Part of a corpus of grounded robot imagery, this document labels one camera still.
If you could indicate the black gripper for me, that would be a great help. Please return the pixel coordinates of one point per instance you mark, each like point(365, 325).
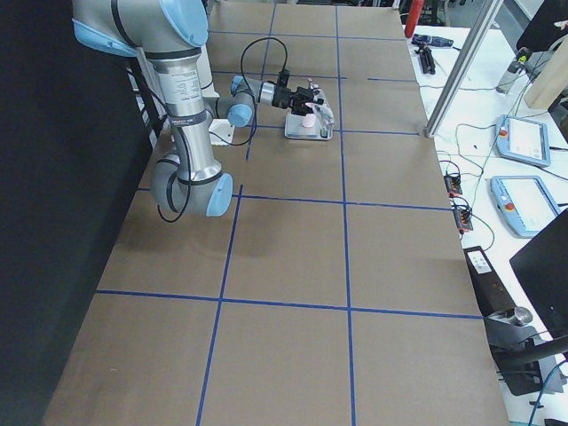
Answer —
point(280, 98)

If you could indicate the glass sauce bottle metal spout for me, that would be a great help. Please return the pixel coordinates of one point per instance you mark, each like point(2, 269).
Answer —
point(321, 108)

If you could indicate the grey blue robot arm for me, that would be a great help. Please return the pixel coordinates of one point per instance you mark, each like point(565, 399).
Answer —
point(171, 34)

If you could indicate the digital kitchen scale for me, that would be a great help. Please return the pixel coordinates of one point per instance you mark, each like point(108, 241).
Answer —
point(294, 130)

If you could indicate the black folded tripod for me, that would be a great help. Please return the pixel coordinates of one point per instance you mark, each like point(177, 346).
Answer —
point(426, 60)

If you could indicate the blue folded umbrella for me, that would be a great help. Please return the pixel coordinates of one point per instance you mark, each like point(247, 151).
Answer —
point(431, 40)

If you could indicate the red cylinder bottle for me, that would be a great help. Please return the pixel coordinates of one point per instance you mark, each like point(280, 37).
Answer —
point(413, 17)

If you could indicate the orange black connector block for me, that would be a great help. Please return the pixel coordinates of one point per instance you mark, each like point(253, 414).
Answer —
point(453, 184)

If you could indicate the far blue teach pendant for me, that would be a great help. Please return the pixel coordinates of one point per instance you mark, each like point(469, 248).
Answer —
point(522, 140)

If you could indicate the blue teach pendant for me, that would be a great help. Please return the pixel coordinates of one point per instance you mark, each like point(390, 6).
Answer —
point(522, 140)
point(524, 202)

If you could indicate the near blue teach pendant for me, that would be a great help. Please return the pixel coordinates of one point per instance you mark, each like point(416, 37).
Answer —
point(524, 202)

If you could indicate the black power strip box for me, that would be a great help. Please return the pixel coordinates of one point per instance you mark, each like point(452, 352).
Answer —
point(491, 294)

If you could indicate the black monitor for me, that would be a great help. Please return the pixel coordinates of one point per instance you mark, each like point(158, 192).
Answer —
point(541, 270)

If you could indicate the aluminium frame post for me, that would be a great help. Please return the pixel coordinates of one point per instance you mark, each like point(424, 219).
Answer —
point(468, 52)

